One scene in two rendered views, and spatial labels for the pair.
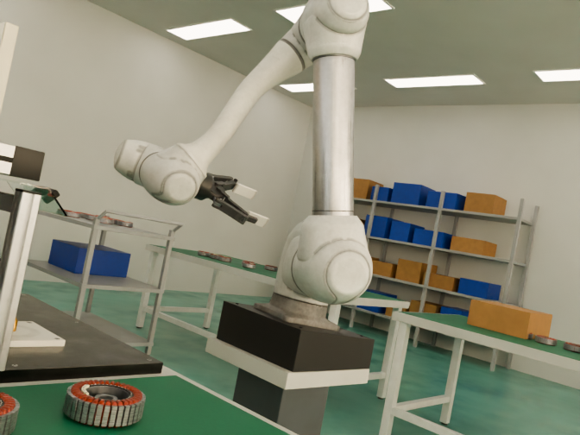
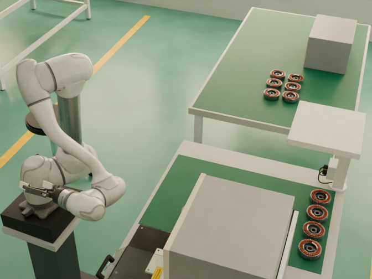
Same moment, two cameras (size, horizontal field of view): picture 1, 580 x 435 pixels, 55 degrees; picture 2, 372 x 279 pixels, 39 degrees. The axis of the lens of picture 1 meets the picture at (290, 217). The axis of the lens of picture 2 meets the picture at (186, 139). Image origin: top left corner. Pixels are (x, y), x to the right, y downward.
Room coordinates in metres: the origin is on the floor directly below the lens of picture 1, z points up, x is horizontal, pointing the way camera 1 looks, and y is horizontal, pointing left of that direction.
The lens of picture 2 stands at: (1.65, 1.97, 2.73)
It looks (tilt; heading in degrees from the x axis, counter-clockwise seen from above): 37 degrees down; 246
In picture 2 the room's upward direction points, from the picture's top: 1 degrees clockwise
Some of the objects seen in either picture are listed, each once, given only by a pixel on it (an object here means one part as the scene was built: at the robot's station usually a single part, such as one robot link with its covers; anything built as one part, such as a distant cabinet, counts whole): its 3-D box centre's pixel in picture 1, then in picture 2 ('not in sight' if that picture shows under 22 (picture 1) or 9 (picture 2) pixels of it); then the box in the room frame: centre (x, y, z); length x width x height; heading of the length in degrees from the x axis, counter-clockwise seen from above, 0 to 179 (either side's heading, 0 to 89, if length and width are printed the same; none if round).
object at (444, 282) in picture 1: (444, 282); not in sight; (7.20, -2.11, 0.86); 0.42 x 0.40 x 0.17; 47
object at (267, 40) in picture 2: not in sight; (285, 100); (-0.58, -1.05, 0.38); 1.85 x 1.10 x 0.75; 48
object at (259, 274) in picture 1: (257, 314); not in sight; (4.66, 0.11, 0.38); 2.20 x 0.90 x 0.75; 48
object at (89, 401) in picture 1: (105, 402); not in sight; (0.84, 0.21, 0.77); 0.11 x 0.11 x 0.04
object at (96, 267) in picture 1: (91, 280); not in sight; (3.88, 1.25, 0.51); 1.01 x 0.60 x 1.01; 48
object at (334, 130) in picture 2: not in sight; (320, 160); (0.13, 0.29, 0.98); 0.37 x 0.35 x 0.46; 48
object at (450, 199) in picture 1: (449, 203); not in sight; (7.29, -1.99, 1.89); 0.42 x 0.42 x 0.21; 46
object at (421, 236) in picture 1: (435, 240); not in sight; (7.35, -1.93, 1.38); 0.42 x 0.42 x 0.20; 46
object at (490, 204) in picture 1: (485, 205); not in sight; (6.97, -2.36, 1.90); 0.40 x 0.36 x 0.24; 139
